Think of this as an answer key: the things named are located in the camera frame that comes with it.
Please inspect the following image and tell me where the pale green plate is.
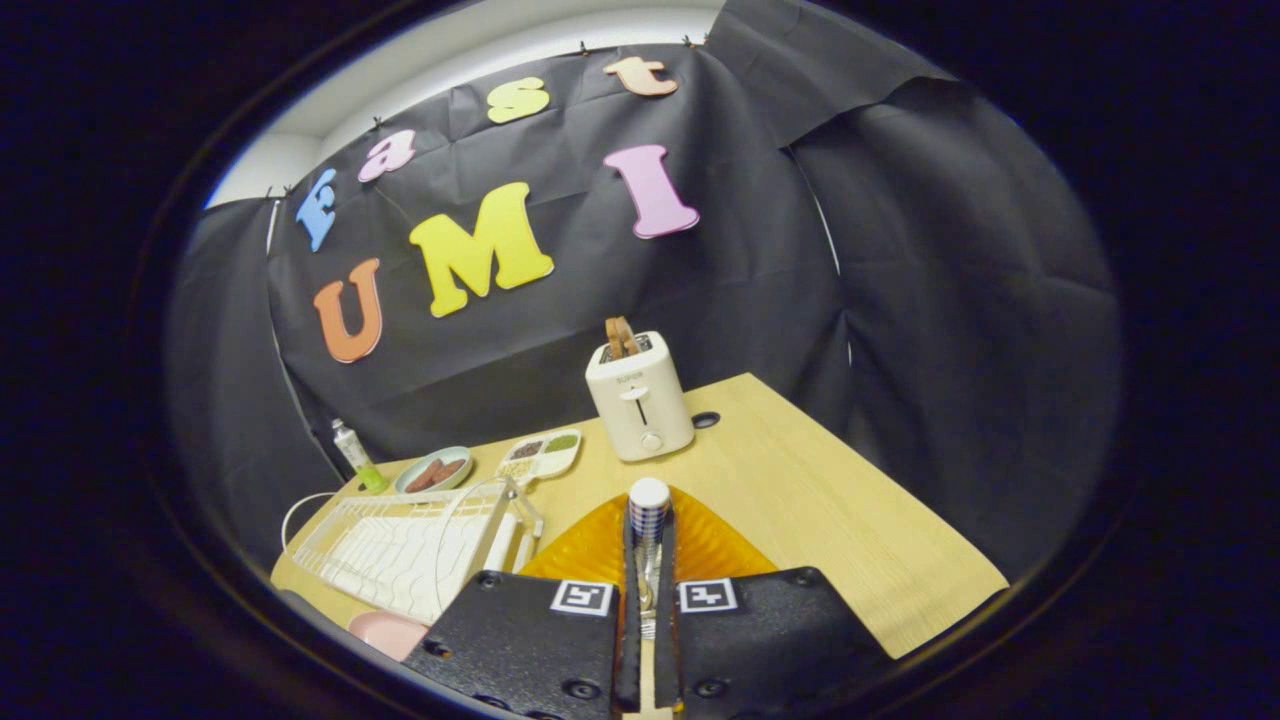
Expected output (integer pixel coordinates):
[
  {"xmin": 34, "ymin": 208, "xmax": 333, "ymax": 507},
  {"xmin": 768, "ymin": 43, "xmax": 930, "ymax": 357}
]
[{"xmin": 394, "ymin": 446, "xmax": 473, "ymax": 496}]

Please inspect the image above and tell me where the white toaster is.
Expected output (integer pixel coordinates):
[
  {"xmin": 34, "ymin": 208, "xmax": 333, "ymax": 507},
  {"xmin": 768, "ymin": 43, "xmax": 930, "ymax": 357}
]
[{"xmin": 585, "ymin": 331, "xmax": 696, "ymax": 463}]

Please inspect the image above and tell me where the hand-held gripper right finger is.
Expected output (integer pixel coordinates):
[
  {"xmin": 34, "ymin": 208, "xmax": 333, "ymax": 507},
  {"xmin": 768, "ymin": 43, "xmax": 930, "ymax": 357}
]
[{"xmin": 655, "ymin": 487, "xmax": 891, "ymax": 713}]

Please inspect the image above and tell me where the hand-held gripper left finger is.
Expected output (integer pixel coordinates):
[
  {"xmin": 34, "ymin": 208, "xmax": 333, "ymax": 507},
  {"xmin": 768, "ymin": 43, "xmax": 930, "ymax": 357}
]
[{"xmin": 403, "ymin": 490, "xmax": 643, "ymax": 716}]

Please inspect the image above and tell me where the white compartment tray with seeds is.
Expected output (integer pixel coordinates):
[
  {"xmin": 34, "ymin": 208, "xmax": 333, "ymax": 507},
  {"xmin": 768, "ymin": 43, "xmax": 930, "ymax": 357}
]
[{"xmin": 495, "ymin": 428, "xmax": 583, "ymax": 487}]

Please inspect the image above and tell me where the blue checked handle spoon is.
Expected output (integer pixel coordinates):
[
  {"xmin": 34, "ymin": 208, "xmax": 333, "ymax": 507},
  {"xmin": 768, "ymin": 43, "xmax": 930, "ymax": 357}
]
[{"xmin": 628, "ymin": 477, "xmax": 672, "ymax": 641}]

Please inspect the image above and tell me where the pink plate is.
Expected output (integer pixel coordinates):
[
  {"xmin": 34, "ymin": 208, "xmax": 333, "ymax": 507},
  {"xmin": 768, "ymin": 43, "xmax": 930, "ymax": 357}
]
[{"xmin": 347, "ymin": 610, "xmax": 433, "ymax": 663}]

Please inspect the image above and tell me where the black backdrop cloth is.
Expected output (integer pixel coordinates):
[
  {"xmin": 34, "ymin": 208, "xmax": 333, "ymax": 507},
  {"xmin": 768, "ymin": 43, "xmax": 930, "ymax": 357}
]
[{"xmin": 165, "ymin": 0, "xmax": 1126, "ymax": 591}]

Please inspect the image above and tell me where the green liquid bottle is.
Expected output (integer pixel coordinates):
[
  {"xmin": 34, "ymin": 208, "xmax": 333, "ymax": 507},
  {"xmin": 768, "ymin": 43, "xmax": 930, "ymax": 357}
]
[{"xmin": 331, "ymin": 418, "xmax": 391, "ymax": 495}]

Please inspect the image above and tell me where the white wire dish rack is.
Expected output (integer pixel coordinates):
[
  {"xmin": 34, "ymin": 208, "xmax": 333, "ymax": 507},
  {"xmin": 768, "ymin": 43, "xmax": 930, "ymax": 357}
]
[{"xmin": 281, "ymin": 477, "xmax": 546, "ymax": 626}]

